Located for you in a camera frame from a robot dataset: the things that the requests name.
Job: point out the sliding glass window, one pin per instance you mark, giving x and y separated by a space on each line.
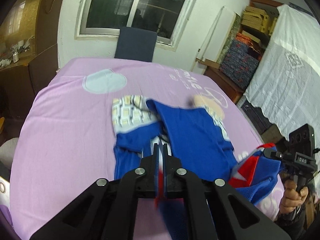
105 18

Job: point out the white lace curtain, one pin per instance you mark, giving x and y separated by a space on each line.
286 83

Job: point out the low wooden side cabinet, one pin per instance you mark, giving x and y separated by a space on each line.
233 91

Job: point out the white board against wall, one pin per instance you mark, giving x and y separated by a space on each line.
214 41

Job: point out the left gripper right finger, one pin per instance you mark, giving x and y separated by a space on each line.
200 209

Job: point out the stack of cardboard boxes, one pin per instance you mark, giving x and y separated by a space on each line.
259 20

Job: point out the dark patterned gift boxes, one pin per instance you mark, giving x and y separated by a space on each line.
241 60

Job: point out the pink printed bed sheet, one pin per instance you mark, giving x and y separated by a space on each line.
67 140

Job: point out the dark blue chair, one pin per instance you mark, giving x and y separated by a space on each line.
136 44

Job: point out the wooden glass display cabinet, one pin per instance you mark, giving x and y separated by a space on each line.
28 53

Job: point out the blue red white hoodie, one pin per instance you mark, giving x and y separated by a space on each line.
195 136

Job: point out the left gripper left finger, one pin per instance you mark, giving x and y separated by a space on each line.
106 209

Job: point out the person's right hand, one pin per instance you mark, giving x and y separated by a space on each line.
291 198

